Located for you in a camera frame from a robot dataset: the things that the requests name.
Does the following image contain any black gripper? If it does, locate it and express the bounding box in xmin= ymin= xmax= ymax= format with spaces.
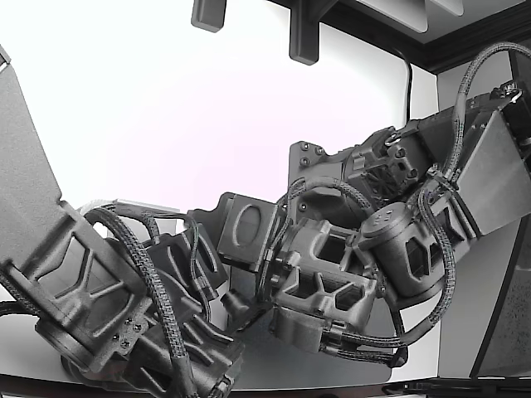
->
xmin=186 ymin=192 xmax=280 ymax=274
xmin=147 ymin=223 xmax=230 ymax=303

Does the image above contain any gray mat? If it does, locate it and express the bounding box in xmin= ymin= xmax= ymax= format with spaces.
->
xmin=227 ymin=265 xmax=395 ymax=382

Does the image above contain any large white panel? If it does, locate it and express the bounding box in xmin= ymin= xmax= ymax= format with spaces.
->
xmin=356 ymin=0 xmax=431 ymax=35

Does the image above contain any small white panel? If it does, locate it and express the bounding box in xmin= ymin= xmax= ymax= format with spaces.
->
xmin=431 ymin=0 xmax=466 ymax=17

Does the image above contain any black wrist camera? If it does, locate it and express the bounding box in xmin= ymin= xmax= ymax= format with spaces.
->
xmin=222 ymin=289 xmax=275 ymax=332

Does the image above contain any black braided cable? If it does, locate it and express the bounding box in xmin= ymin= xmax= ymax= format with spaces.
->
xmin=80 ymin=205 xmax=200 ymax=398
xmin=446 ymin=40 xmax=531 ymax=175

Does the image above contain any long black bracket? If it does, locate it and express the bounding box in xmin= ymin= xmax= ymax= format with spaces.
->
xmin=289 ymin=0 xmax=321 ymax=66

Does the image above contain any short black bracket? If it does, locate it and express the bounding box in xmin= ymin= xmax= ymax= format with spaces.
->
xmin=190 ymin=0 xmax=228 ymax=33

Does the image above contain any thin black cable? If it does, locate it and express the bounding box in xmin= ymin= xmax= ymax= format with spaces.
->
xmin=392 ymin=46 xmax=414 ymax=124

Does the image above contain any black frame beam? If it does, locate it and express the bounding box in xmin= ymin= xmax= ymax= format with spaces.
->
xmin=265 ymin=0 xmax=531 ymax=75

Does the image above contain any black frame leg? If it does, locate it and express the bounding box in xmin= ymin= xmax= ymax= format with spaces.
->
xmin=470 ymin=223 xmax=531 ymax=379

